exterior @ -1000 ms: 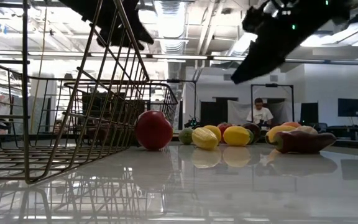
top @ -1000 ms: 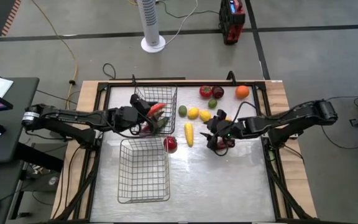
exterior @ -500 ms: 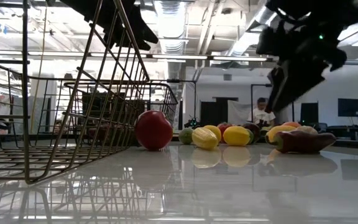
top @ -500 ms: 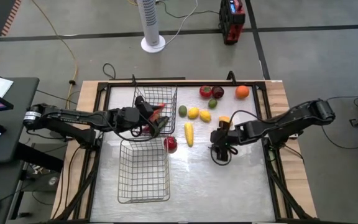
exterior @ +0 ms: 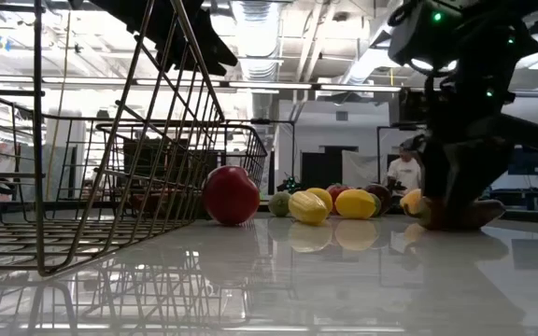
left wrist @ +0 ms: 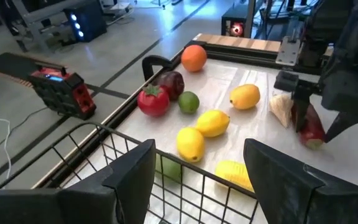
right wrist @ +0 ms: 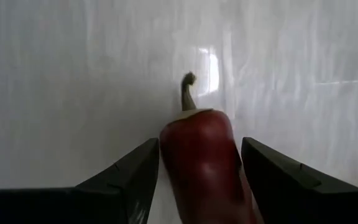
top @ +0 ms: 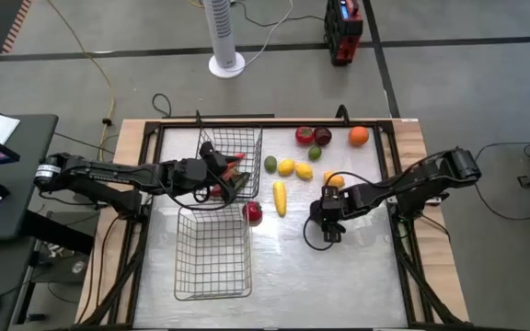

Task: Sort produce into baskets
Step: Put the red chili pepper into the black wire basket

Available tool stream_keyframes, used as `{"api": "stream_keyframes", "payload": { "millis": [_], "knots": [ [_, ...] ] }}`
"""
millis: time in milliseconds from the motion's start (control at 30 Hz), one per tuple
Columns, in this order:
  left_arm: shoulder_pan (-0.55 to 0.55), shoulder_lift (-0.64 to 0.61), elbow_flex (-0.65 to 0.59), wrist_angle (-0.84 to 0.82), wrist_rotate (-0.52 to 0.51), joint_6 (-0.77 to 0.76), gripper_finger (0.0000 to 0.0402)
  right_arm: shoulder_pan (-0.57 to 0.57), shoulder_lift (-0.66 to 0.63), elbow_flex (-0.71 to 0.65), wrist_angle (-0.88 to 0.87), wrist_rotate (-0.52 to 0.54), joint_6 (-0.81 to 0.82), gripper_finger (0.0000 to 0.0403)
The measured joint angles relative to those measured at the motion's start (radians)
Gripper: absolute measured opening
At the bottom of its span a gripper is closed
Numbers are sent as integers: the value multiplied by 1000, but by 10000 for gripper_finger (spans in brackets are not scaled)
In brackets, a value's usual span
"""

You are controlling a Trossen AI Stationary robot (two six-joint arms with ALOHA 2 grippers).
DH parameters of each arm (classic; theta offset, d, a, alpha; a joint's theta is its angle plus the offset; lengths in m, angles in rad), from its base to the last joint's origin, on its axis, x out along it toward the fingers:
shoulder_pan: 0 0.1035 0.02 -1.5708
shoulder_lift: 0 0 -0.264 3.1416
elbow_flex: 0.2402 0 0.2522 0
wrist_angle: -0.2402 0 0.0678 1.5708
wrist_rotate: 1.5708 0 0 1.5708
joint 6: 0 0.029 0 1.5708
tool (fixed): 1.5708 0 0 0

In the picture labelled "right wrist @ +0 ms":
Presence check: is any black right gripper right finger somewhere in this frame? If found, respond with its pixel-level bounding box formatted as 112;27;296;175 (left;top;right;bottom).
241;136;358;224

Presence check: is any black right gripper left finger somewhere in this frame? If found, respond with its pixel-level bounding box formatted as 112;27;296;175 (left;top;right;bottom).
0;138;160;224

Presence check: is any dark red chili pepper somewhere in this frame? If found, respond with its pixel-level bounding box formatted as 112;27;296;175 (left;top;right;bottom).
159;71;265;224

